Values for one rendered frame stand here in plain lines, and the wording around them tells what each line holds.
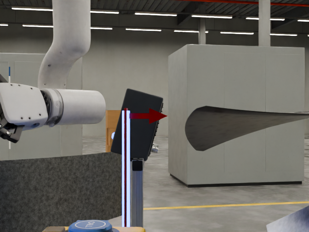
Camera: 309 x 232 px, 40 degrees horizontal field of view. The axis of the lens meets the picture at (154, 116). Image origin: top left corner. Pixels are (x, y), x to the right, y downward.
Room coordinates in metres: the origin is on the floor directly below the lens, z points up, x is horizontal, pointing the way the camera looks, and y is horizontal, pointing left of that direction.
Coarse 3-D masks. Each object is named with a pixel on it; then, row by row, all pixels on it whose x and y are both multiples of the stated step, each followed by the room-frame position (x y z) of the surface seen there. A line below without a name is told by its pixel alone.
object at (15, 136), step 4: (16, 128) 0.88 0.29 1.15; (20, 128) 0.88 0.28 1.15; (16, 132) 0.87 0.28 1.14; (20, 132) 0.88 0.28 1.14; (4, 136) 0.86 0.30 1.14; (8, 136) 0.86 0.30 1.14; (12, 136) 0.86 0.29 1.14; (16, 136) 0.87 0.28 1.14; (12, 140) 0.86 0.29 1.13; (16, 140) 0.86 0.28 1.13
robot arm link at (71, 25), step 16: (64, 0) 0.98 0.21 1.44; (80, 0) 0.99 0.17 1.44; (64, 16) 0.98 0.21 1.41; (80, 16) 0.99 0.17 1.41; (64, 32) 0.98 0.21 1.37; (80, 32) 0.99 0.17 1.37; (64, 48) 0.99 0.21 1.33; (80, 48) 0.99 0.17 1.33; (48, 64) 1.03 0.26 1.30; (64, 64) 1.05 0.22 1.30; (48, 80) 1.06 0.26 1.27; (64, 80) 1.09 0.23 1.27
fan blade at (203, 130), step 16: (192, 112) 0.57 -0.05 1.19; (208, 112) 0.56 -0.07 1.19; (224, 112) 0.56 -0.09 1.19; (240, 112) 0.56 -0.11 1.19; (256, 112) 0.56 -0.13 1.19; (272, 112) 0.56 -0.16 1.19; (304, 112) 0.59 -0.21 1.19; (192, 128) 0.64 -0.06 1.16; (208, 128) 0.65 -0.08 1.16; (224, 128) 0.66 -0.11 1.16; (240, 128) 0.68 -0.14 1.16; (256, 128) 0.70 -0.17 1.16; (192, 144) 0.72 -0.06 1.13; (208, 144) 0.73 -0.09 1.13
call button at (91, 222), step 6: (78, 222) 0.40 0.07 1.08; (84, 222) 0.40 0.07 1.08; (90, 222) 0.40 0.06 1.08; (96, 222) 0.40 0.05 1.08; (102, 222) 0.40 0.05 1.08; (108, 222) 0.40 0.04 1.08; (72, 228) 0.38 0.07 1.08; (78, 228) 0.38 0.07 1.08; (84, 228) 0.38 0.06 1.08; (90, 228) 0.38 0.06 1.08; (96, 228) 0.38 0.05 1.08; (102, 228) 0.38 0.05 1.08; (108, 228) 0.38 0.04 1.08
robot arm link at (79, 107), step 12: (72, 96) 0.98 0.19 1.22; (84, 96) 1.01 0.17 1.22; (96, 96) 1.04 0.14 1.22; (72, 108) 0.97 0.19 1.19; (84, 108) 1.00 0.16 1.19; (96, 108) 1.02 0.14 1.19; (60, 120) 0.96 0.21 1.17; (72, 120) 0.99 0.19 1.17; (84, 120) 1.02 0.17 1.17; (96, 120) 1.04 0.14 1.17
